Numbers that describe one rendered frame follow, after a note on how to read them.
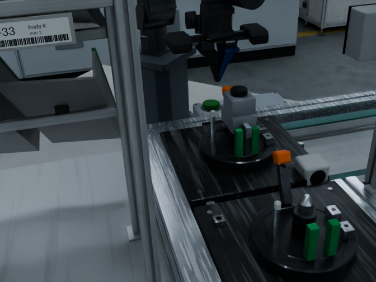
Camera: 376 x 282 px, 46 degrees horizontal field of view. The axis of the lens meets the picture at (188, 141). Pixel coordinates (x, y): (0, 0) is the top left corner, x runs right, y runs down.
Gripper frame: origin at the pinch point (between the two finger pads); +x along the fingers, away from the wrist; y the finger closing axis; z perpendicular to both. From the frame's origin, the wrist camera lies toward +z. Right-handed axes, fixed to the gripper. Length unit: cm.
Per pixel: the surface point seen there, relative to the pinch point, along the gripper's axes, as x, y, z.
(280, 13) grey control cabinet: 68, -148, 282
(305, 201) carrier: 5.0, 0.6, -38.1
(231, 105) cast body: 1.9, 2.1, -14.6
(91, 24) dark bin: -14.0, 23.0, -15.7
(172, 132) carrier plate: 12.6, 10.0, -1.3
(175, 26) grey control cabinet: 70, -54, 282
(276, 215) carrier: 3.8, 5.9, -40.9
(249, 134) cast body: 6.4, 0.0, -17.3
